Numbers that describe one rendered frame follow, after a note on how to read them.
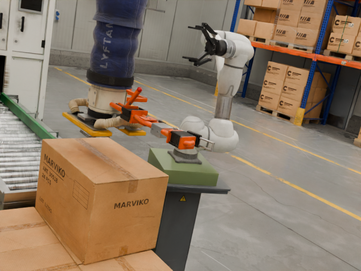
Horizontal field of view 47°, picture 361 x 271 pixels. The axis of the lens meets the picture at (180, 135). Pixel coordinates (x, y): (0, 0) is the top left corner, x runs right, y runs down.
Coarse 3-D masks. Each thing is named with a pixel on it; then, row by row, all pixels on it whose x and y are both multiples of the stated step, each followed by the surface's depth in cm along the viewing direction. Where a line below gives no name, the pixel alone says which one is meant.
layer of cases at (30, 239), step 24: (0, 216) 216; (24, 216) 220; (0, 240) 195; (24, 240) 198; (48, 240) 202; (0, 264) 178; (24, 264) 181; (48, 264) 184; (72, 264) 188; (96, 264) 191; (120, 264) 195; (144, 264) 198
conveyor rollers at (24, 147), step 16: (0, 112) 401; (0, 128) 353; (16, 128) 361; (0, 144) 320; (16, 144) 327; (32, 144) 328; (0, 160) 288; (16, 160) 294; (32, 160) 301; (16, 176) 269; (32, 176) 276
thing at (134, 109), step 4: (124, 108) 184; (128, 108) 188; (132, 108) 189; (136, 108) 191; (140, 108) 190; (124, 112) 185; (128, 112) 181; (132, 112) 181; (136, 112) 182; (140, 112) 183; (144, 112) 185; (120, 116) 186; (124, 116) 184; (128, 116) 183; (132, 116) 181; (140, 116) 184; (128, 120) 182; (132, 120) 182; (136, 120) 183
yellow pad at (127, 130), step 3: (114, 126) 208; (126, 126) 205; (120, 129) 204; (123, 129) 202; (126, 129) 202; (129, 129) 201; (132, 129) 202; (135, 129) 204; (138, 129) 204; (126, 132) 200; (129, 132) 199; (132, 132) 199; (135, 132) 201; (138, 132) 202; (141, 132) 203; (144, 132) 204; (129, 135) 199; (132, 135) 200; (135, 135) 201
